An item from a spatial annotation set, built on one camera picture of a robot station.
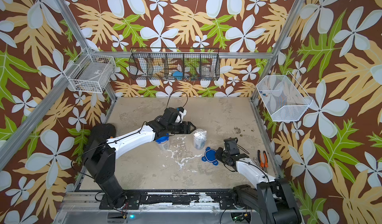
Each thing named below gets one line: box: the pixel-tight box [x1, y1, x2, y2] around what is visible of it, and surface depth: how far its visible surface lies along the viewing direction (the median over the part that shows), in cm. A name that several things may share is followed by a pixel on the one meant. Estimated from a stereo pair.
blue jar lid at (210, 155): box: [201, 146, 219, 166], surface depth 90 cm
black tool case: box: [89, 123, 116, 142], surface depth 96 cm
